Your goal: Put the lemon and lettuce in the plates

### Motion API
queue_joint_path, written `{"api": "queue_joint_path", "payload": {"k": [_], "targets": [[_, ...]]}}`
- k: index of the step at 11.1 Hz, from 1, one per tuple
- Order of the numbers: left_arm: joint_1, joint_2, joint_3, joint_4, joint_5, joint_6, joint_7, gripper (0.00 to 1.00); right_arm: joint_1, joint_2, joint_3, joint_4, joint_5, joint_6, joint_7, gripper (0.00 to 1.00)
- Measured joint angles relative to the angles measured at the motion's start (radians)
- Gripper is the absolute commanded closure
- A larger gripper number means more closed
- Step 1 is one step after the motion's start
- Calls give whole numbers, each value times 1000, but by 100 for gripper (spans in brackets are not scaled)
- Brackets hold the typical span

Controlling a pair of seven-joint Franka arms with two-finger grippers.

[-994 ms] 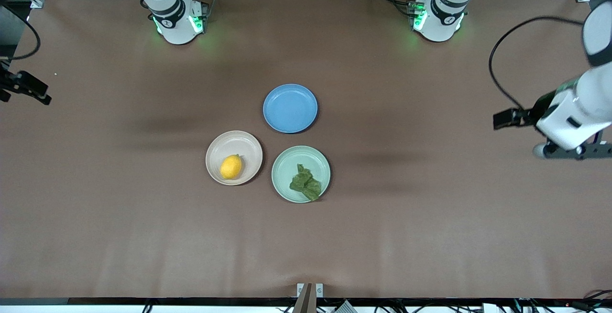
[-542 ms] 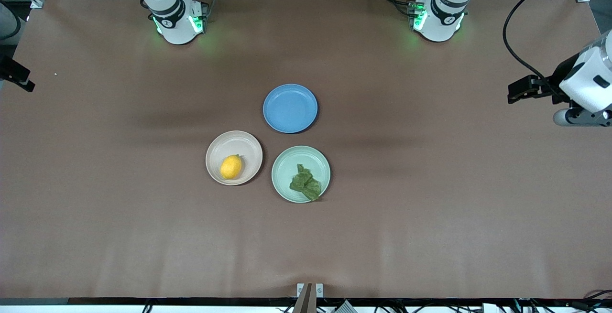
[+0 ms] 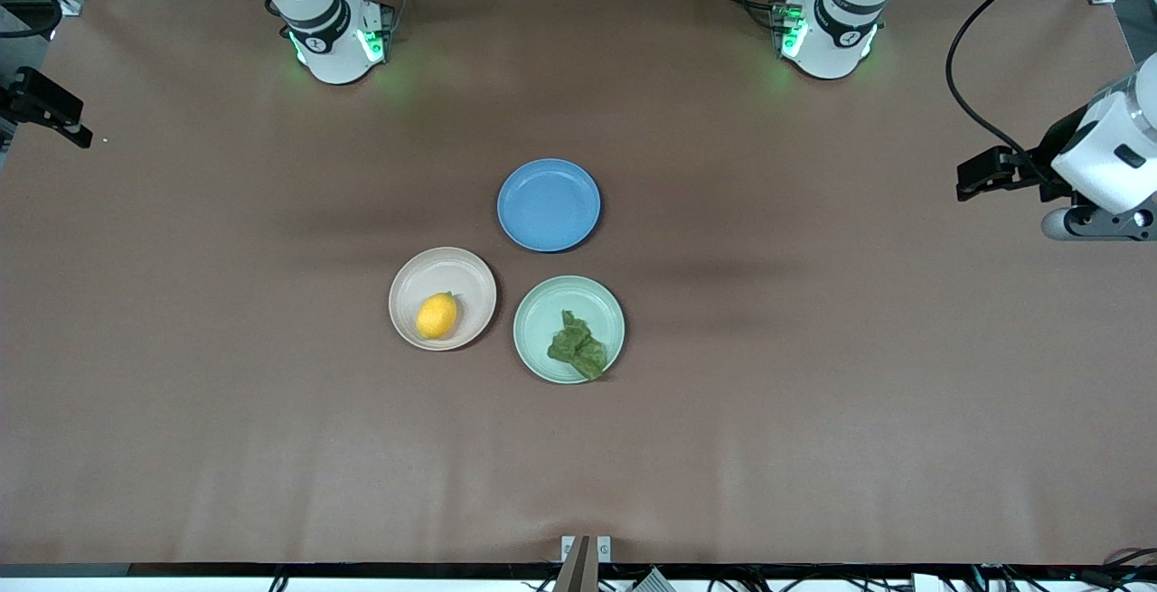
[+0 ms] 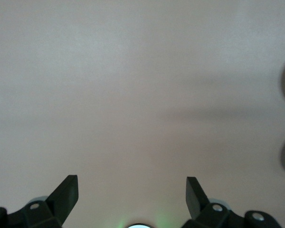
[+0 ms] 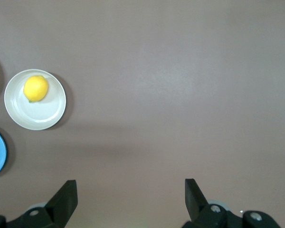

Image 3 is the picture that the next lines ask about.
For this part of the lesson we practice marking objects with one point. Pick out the light green plate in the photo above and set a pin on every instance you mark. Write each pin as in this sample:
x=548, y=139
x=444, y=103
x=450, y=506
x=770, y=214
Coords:
x=542, y=321

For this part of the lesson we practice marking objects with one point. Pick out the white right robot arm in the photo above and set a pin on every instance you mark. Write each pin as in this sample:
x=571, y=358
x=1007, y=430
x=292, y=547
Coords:
x=330, y=41

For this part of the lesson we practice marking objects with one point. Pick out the yellow lemon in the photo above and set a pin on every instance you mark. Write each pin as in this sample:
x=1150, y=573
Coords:
x=437, y=316

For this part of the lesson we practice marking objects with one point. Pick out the beige pink plate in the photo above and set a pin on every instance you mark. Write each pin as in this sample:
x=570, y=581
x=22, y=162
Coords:
x=452, y=271

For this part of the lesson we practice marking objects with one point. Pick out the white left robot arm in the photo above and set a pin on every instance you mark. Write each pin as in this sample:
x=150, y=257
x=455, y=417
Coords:
x=836, y=32

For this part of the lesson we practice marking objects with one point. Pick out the grey vented box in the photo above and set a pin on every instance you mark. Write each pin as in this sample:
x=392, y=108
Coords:
x=653, y=583

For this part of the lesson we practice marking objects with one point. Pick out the green lettuce leaf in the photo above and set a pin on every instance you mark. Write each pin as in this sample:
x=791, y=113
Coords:
x=577, y=348

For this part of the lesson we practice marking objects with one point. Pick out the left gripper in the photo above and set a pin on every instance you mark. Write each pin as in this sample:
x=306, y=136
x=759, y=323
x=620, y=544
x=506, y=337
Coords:
x=1037, y=166

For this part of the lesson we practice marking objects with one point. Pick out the blue plate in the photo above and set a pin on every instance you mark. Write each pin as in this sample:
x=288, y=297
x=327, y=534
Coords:
x=549, y=205

